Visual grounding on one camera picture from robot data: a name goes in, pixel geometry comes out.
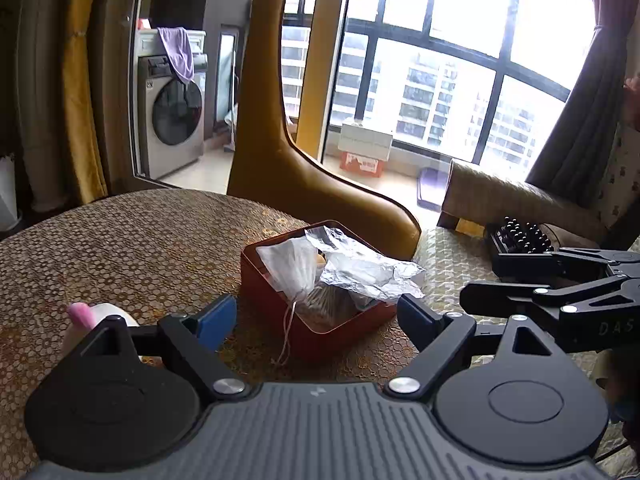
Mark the cream printed cloth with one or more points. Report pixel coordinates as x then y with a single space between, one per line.
620 185

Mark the beige upholstered chair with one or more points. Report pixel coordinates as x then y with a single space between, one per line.
500 195

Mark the white plush toy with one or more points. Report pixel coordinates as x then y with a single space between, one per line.
80 314

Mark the white cone face mask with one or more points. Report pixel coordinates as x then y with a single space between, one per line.
292 267

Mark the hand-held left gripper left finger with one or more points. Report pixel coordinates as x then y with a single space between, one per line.
217 317

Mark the purple cloth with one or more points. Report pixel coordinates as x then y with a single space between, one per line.
177 55

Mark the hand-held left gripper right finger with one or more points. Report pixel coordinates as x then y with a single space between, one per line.
417 317

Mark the tan giraffe statue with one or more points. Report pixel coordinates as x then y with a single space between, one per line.
270 160

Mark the red and white box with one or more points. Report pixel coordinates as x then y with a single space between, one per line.
362 165

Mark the clear bag of cotton swabs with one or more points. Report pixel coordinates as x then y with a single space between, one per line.
320 307

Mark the yellow curtain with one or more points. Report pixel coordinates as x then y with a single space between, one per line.
80 110

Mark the red tin box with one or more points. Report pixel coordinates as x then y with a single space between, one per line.
270 305

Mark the covered standing air conditioner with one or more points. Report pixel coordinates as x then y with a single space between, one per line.
42 110

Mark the black beaded massager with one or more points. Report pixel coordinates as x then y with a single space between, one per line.
520 240

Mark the clear plastic bag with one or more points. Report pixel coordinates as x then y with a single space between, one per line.
365 270

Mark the black framed window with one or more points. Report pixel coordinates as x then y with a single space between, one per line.
450 60

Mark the silver washing machine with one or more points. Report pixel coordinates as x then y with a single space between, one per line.
170 125

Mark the white cardboard box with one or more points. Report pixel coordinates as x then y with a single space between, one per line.
365 140

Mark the white planter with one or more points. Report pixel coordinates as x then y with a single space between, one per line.
9 195

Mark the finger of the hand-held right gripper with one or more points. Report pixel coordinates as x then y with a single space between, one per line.
495 297
525 266

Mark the dark curtain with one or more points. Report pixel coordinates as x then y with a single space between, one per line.
585 110

